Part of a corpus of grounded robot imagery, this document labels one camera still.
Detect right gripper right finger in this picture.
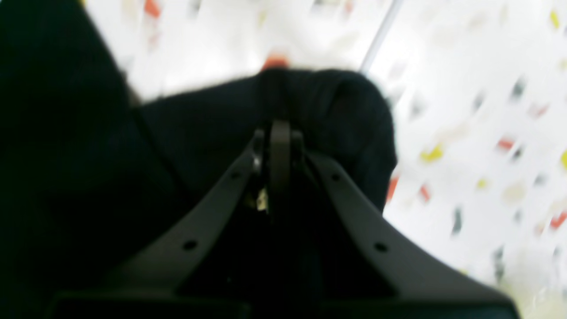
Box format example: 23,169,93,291
290,129,519,319

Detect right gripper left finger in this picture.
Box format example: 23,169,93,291
49,121,291,319

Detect black t-shirt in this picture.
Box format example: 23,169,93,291
0,0,397,319

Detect terrazzo patterned tablecloth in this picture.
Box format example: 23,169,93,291
82,0,567,319

